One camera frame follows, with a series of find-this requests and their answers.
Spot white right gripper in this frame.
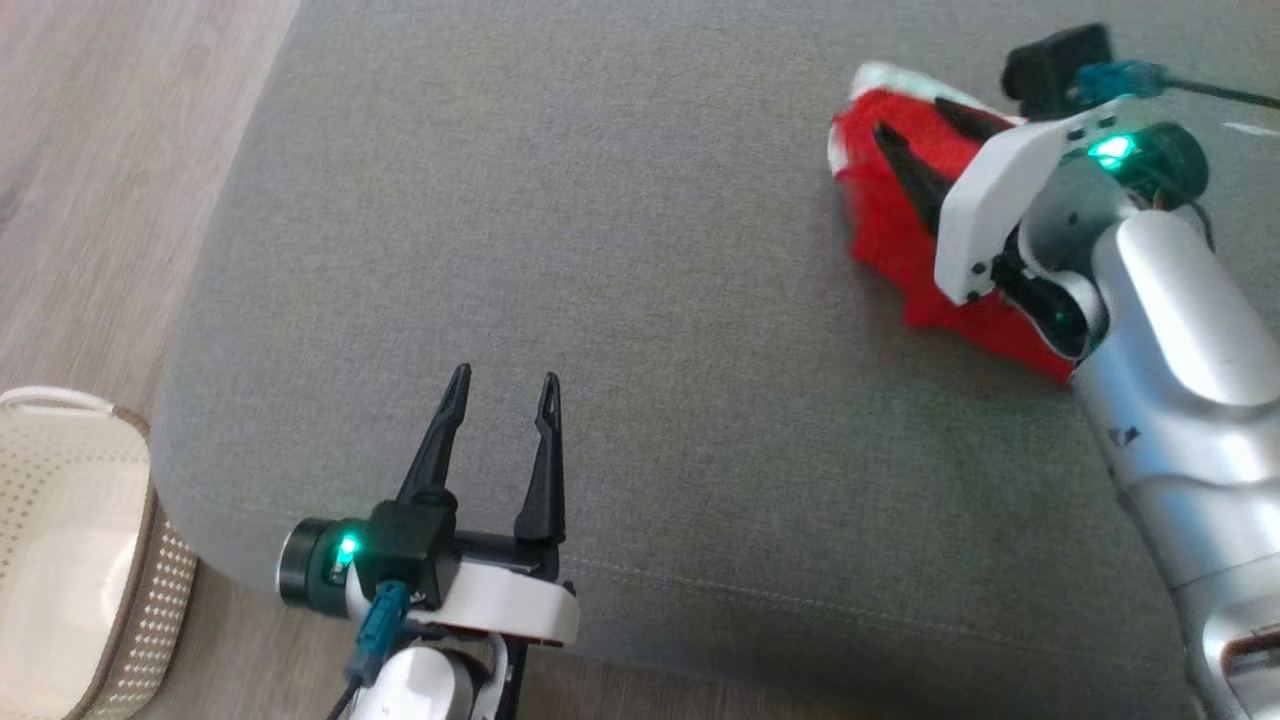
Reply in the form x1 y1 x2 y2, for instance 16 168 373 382
871 96 1210 307

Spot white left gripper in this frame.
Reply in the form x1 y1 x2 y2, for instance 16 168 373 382
277 362 582 647

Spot red white basketball shorts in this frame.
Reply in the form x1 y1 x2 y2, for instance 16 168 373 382
827 61 1083 387

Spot grey fabric sofa seat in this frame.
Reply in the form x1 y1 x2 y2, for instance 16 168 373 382
148 0 1280 720

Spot beige perforated laundry basket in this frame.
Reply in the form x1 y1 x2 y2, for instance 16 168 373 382
0 385 199 720

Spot right blue plug black cable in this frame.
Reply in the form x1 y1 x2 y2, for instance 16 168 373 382
1074 59 1280 112

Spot blue plug black cable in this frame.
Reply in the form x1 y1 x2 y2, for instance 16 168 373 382
325 581 413 720
1074 59 1280 112

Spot left blue plug black cable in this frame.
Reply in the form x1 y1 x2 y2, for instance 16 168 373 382
325 581 413 720

